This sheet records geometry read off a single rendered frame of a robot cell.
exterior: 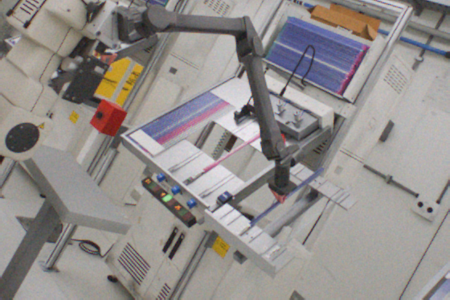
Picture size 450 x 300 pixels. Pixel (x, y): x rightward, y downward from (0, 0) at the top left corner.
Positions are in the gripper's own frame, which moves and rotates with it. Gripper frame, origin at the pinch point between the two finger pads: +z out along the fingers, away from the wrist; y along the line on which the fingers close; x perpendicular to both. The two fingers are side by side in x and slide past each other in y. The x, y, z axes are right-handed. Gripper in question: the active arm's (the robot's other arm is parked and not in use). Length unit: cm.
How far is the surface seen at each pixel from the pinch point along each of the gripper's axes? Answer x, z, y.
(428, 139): -181, 84, 21
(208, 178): 5.6, 8.3, 35.9
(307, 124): -42.2, -2.0, 22.3
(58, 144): 13, 64, 173
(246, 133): -25, 6, 44
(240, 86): -52, 6, 75
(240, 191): 2.7, 6.8, 19.3
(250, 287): 21.7, 26.0, -5.2
